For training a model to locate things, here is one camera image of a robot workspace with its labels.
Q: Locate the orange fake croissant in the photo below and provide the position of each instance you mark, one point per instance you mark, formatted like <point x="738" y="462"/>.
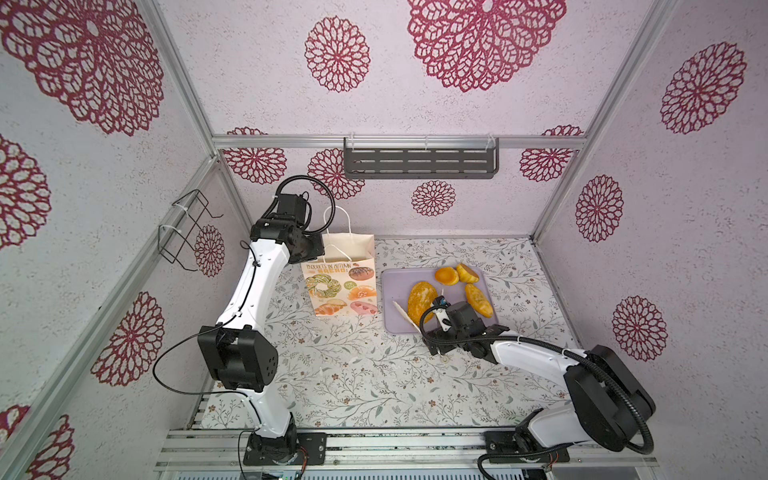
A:
<point x="478" y="301"/>

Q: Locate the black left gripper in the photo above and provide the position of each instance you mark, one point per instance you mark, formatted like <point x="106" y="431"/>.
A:
<point x="319" y="249"/>

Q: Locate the grey wall shelf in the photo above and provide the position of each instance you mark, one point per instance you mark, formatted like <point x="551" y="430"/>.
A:
<point x="424" y="163"/>

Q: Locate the black wire wall basket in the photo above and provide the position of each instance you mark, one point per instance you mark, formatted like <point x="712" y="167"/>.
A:
<point x="174" y="238"/>

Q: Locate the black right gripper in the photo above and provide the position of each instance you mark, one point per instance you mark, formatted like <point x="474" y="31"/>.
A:
<point x="441" y="346"/>

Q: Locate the large orange twisted bread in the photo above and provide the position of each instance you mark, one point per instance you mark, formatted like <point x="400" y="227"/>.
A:
<point x="420" y="298"/>

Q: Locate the round orange fake bun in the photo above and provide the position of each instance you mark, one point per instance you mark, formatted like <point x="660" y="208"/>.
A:
<point x="447" y="276"/>

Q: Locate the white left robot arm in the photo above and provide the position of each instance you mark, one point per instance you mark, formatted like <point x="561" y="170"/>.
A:
<point x="236" y="350"/>

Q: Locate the printed paper bakery bag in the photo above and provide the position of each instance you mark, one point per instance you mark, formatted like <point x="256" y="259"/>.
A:
<point x="342" y="281"/>

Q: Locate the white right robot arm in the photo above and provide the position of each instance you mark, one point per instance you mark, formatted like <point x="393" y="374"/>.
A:
<point x="606" y="403"/>

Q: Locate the orange oval fake bread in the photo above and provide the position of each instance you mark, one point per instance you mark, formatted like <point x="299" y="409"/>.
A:
<point x="466" y="274"/>

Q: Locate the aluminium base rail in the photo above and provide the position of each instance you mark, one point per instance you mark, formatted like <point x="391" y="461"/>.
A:
<point x="413" y="452"/>

